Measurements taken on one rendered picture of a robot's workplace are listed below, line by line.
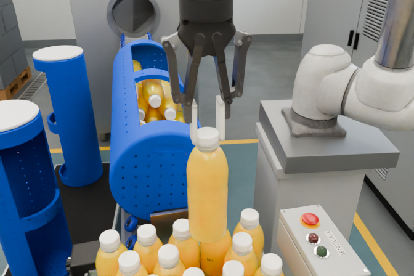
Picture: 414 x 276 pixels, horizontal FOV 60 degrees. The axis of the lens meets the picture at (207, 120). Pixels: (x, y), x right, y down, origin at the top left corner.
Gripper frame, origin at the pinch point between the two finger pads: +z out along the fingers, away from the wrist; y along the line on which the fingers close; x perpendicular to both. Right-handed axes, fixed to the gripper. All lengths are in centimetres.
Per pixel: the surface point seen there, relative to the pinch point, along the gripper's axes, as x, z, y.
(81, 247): -15.4, 38.9, 27.3
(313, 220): -1.6, 28.2, -23.8
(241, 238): 0.2, 27.6, -7.0
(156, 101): -58, 23, 5
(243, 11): -515, 91, -172
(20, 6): -556, 76, 166
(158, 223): -17.0, 36.6, 8.7
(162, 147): -25.7, 20.3, 5.8
